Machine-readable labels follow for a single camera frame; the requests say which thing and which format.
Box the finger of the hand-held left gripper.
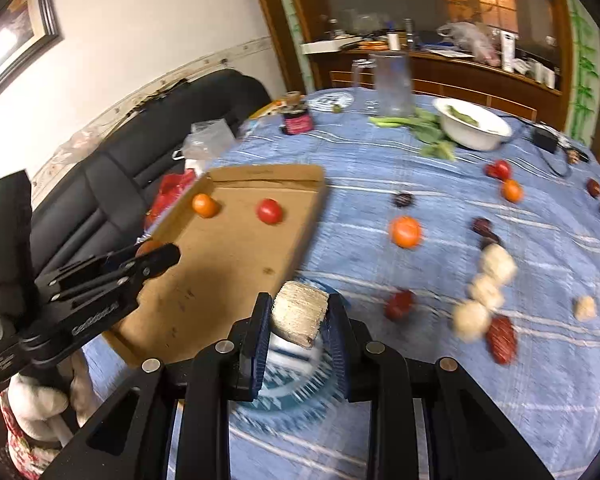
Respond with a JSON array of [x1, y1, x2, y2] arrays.
[[34, 247, 143, 288], [40, 242, 182, 311]]

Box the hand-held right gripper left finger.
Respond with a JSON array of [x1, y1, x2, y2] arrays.
[[45, 294, 274, 480]]

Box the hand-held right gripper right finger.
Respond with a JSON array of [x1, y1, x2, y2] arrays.
[[327, 295, 551, 480]]

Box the beige sponge cake piece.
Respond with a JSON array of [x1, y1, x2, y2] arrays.
[[271, 281, 330, 349]]

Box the brown cardboard box tray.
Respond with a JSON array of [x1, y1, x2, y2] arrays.
[[102, 163, 327, 367]]

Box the blue patterned white bowl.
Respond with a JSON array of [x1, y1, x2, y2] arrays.
[[229, 275, 347, 413]]

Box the red plastic bag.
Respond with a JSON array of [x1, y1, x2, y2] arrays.
[[144, 169, 198, 235]]

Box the black sofa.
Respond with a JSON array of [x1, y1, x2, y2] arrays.
[[0, 68, 272, 281]]

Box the blue striped tablecloth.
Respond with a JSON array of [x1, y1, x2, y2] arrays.
[[82, 87, 600, 480]]

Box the clear plastic bag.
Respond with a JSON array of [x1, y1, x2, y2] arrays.
[[172, 119, 238, 171]]

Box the large orange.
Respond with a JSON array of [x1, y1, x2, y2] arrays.
[[390, 216, 424, 249]]

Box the large red date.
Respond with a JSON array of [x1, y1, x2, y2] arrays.
[[485, 316, 518, 366]]

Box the jar with pink label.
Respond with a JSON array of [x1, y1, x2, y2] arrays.
[[281, 91, 313, 136]]

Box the green leafy vegetables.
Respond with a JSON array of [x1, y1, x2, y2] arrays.
[[368, 108, 458, 162]]

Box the white patterned plate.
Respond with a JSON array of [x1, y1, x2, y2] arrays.
[[307, 92, 356, 112]]

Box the white enamel bowl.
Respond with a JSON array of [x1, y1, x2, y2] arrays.
[[433, 97, 513, 151]]

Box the white flat box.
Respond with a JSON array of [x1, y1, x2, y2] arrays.
[[301, 38, 363, 56]]

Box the clear drinking glass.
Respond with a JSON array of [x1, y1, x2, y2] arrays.
[[350, 59, 376, 90]]

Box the wooden sideboard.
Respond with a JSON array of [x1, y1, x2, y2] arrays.
[[302, 35, 565, 121]]

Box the black power adapter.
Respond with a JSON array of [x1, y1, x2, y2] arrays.
[[531, 125, 561, 153]]

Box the translucent plastic bag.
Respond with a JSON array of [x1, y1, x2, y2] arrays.
[[437, 21, 503, 67]]

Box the framed wall picture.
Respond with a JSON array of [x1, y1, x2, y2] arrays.
[[0, 0, 62, 113]]

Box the black cable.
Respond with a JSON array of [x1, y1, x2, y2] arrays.
[[500, 112, 588, 178]]

